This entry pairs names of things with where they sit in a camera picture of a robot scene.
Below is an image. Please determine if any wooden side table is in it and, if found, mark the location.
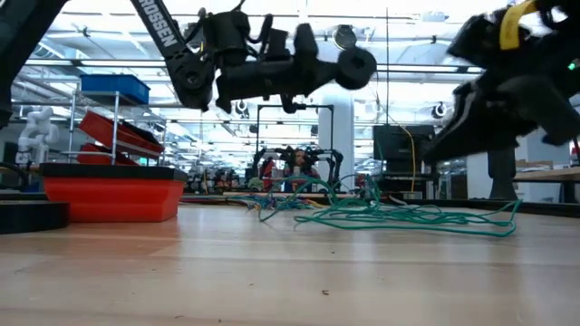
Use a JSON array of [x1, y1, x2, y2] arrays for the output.
[[511, 166, 580, 205]]

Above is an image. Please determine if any orange hanging cable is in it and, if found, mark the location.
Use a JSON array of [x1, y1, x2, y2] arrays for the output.
[[398, 124, 417, 195]]

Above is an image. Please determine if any black spool white label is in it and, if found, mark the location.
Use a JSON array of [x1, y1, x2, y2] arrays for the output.
[[334, 46, 378, 91]]

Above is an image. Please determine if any black distant camera rig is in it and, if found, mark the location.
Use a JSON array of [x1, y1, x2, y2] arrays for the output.
[[256, 102, 335, 168]]

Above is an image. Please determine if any yellow cable tag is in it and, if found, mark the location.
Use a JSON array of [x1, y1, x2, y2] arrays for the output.
[[499, 0, 539, 51]]

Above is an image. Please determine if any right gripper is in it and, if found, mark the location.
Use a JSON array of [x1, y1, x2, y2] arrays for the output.
[[420, 4, 580, 164]]

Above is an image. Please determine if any metal shelf rack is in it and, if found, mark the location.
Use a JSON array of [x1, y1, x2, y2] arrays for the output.
[[61, 89, 169, 167]]

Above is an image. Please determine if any red plastic shelf bin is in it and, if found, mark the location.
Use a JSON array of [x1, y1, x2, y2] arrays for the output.
[[75, 142, 140, 167], [79, 110, 166, 159]]

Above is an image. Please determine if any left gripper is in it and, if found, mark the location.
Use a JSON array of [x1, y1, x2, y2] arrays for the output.
[[215, 22, 348, 115]]

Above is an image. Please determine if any black monitor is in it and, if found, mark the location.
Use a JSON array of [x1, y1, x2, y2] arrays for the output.
[[372, 124, 438, 176]]

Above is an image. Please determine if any blue plastic bin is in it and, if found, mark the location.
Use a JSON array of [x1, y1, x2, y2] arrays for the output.
[[80, 73, 151, 106]]

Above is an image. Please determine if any multicolour wire bundle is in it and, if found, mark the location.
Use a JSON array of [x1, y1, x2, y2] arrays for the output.
[[226, 193, 325, 213]]

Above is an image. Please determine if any red square tray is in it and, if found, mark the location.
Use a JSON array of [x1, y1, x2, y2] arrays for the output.
[[39, 162, 189, 224]]

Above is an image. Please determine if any black tape roll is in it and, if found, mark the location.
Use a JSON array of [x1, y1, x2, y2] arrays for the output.
[[0, 200, 71, 235]]

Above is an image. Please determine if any person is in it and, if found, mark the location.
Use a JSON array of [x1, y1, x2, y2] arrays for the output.
[[283, 148, 321, 194]]

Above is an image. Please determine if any green cord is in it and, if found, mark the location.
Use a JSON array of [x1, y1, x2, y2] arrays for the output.
[[257, 85, 522, 238]]

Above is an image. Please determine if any black upright post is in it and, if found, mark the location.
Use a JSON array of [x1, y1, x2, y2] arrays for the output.
[[487, 147, 520, 203]]

